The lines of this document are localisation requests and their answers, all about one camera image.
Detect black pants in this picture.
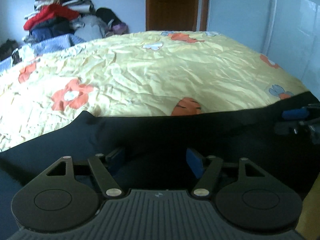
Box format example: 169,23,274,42
6,101,319,239

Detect pile of clothes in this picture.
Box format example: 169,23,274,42
23,0,127,44

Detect brown wooden door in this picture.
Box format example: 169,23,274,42
145,0,209,31

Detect yellow floral bed quilt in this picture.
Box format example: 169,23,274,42
0,30,320,240

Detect small black white object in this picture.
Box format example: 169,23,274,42
11,49,23,66

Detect black bag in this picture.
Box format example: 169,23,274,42
0,39,18,61

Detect red padded jacket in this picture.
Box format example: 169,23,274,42
23,3,80,30

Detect blue striped blanket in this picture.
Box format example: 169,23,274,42
1,34,85,73

